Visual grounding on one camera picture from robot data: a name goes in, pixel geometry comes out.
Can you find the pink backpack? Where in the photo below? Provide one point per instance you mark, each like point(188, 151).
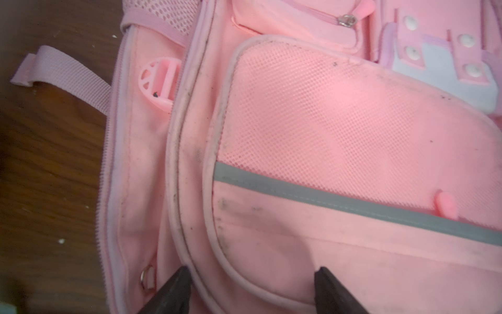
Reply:
point(257, 141)

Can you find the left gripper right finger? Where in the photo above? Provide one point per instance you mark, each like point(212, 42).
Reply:
point(332, 297)

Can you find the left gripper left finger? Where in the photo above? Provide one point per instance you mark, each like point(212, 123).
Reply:
point(173, 297)

